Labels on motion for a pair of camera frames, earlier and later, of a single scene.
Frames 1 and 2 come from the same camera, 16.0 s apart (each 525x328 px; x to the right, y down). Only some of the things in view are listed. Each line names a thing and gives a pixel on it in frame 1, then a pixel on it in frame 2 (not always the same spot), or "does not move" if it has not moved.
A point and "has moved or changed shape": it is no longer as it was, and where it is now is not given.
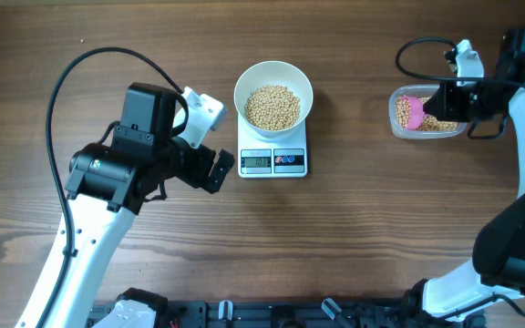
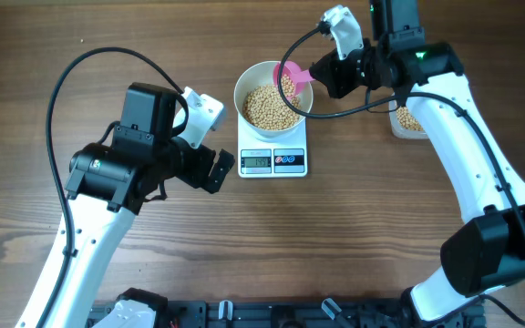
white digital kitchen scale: [262, 158] does not move
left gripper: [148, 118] does not move
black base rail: [283, 313] does not move
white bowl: [273, 100] does not move
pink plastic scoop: [416, 113] has moved or changed shape
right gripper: [447, 110] -> [331, 73]
